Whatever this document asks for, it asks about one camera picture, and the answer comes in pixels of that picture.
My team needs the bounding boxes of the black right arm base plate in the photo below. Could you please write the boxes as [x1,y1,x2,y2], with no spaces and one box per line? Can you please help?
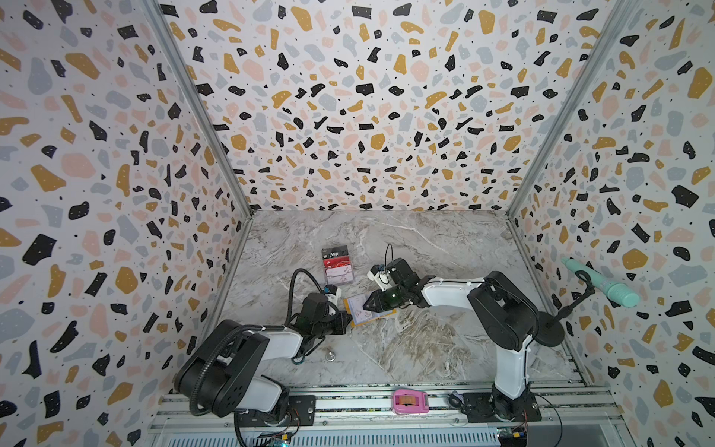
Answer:
[448,389,542,424]

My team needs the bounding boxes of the mint green microphone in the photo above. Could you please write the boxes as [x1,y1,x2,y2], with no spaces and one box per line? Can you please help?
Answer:
[562,257,641,308]

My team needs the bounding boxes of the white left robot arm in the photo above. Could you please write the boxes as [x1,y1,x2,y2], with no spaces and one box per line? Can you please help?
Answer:
[173,285,352,424]

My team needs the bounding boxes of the aluminium corner post right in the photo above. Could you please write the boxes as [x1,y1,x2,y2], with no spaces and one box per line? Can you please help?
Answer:
[506,0,642,223]

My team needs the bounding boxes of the aluminium corner post left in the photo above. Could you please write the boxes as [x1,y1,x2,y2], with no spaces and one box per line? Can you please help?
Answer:
[140,0,251,219]

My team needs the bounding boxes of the clear acrylic card stand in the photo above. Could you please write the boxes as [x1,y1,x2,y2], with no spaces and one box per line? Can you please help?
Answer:
[321,245,354,286]

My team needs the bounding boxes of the black VIP card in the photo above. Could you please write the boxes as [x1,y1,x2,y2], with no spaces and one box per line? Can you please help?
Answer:
[321,245,349,262]

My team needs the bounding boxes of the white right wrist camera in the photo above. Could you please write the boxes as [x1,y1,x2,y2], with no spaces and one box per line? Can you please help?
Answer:
[367,264,394,292]

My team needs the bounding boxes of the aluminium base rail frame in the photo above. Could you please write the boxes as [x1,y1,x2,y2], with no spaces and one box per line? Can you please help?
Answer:
[147,381,629,447]

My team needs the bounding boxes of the yellow leather card holder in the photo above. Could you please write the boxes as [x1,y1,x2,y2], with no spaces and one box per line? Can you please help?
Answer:
[344,294,397,328]

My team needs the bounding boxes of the aluminium corner post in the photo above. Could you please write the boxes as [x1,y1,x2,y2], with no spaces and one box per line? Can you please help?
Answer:
[140,0,251,219]
[506,0,642,223]

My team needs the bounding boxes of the pink tape measure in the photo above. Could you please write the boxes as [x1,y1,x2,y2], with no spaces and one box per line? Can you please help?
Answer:
[391,389,429,415]

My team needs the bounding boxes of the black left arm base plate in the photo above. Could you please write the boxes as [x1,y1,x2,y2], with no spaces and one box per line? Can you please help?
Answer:
[234,395,317,429]

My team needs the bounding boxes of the black corrugated cable conduit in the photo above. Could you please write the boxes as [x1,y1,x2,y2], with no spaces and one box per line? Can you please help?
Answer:
[188,267,326,417]

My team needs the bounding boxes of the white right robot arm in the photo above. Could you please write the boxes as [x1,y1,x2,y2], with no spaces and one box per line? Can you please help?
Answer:
[363,258,565,402]

